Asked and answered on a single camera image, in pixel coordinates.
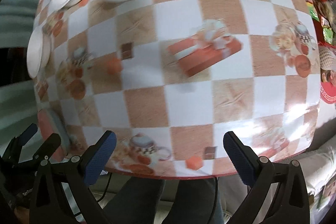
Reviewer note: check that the person's left leg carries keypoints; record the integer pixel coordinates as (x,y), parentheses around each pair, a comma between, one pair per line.
(136,200)

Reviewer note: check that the red tray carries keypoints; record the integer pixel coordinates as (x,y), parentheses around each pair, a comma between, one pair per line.
(328,94)

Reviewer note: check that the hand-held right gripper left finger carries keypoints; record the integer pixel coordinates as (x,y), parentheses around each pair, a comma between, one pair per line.
(101,158)

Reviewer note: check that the white fringed cushion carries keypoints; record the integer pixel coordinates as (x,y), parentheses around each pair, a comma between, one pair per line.
(323,169)

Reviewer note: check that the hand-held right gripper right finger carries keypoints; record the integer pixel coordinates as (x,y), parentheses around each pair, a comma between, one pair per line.
(240,158)

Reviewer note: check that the fruit in white foam net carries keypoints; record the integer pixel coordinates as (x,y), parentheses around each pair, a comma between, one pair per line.
(327,58)

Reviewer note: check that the checkered printed tablecloth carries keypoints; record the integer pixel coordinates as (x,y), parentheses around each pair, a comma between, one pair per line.
(183,98)

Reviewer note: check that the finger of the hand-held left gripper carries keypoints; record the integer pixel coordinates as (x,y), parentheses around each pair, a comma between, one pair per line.
(50,146)
(27,133)

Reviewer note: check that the pink square plate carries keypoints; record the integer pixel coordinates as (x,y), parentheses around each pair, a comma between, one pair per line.
(45,121)

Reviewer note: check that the grey-green sofa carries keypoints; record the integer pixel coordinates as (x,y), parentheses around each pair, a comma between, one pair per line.
(15,3)

